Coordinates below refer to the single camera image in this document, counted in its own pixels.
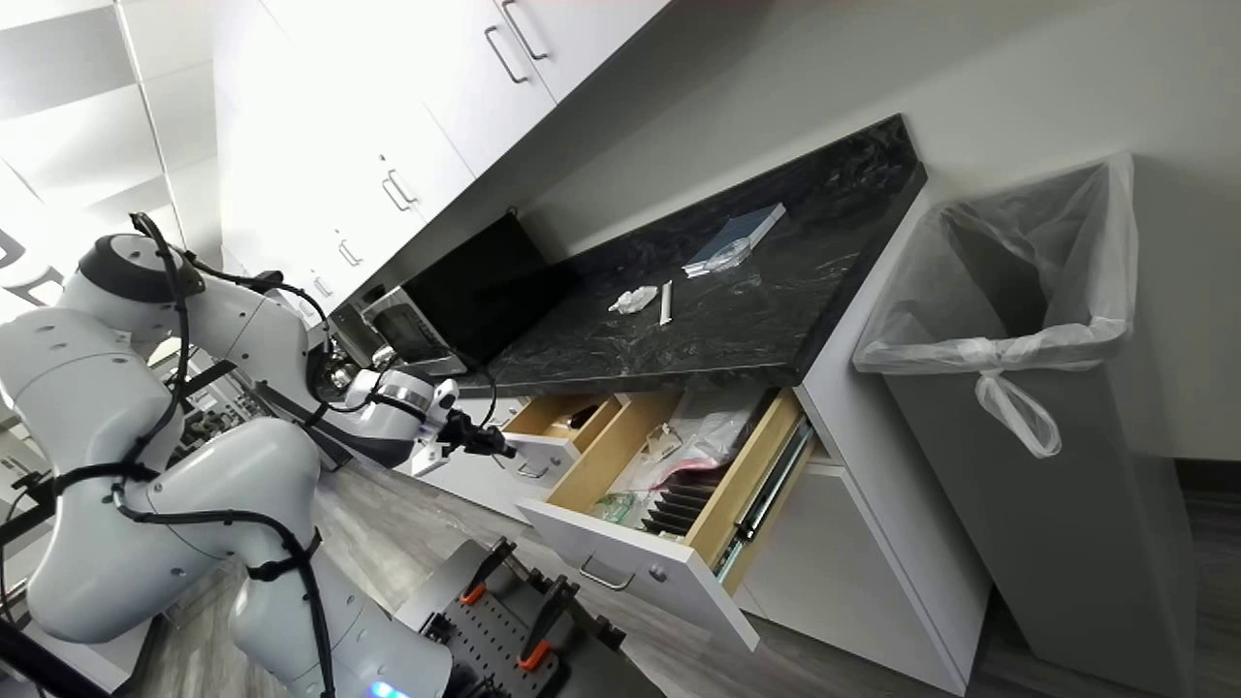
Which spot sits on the small black object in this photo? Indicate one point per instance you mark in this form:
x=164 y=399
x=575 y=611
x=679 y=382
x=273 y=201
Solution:
x=584 y=417

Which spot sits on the white base cabinet door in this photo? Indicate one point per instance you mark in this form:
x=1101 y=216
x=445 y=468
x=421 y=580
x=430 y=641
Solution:
x=843 y=572

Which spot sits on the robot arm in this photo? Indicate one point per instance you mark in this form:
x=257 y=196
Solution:
x=92 y=407

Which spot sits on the white upper cabinet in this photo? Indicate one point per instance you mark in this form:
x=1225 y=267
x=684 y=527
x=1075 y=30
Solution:
x=388 y=87

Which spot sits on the large black appliance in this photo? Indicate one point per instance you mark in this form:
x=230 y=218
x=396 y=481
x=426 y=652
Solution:
x=475 y=281

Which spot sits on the black clamp with orange tip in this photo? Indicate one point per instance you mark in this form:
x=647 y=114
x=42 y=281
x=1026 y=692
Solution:
x=485 y=574
x=548 y=620

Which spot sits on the wide white drawer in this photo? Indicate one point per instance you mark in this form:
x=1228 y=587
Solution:
x=640 y=567

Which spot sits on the silver toaster oven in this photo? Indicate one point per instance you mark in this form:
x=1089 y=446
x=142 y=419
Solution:
x=412 y=330

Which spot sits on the narrow white drawer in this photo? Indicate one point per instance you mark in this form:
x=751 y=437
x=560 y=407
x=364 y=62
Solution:
x=548 y=456

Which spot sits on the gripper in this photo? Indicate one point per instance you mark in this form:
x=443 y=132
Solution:
x=465 y=433

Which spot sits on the crumpled white paper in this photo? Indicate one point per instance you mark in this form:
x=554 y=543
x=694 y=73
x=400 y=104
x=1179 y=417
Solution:
x=632 y=300

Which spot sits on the grey trash bin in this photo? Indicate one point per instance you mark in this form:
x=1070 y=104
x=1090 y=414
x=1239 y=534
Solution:
x=1047 y=523

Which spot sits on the black cutlery organizer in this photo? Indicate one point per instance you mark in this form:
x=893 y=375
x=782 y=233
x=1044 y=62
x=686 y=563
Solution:
x=684 y=504

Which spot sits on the clear plastic container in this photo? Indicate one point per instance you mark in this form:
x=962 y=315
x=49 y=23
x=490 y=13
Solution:
x=717 y=257

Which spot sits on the white stick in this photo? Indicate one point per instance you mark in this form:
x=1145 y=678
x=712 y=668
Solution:
x=666 y=302

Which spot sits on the clear plastic bag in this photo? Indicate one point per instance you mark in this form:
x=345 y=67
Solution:
x=703 y=431

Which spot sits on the grey blue book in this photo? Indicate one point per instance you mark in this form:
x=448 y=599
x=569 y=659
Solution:
x=747 y=228

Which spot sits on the clear trash bag liner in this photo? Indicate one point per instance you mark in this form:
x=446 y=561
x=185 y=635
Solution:
x=1008 y=344

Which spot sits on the green wrapped item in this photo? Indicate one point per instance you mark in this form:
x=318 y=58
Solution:
x=616 y=506

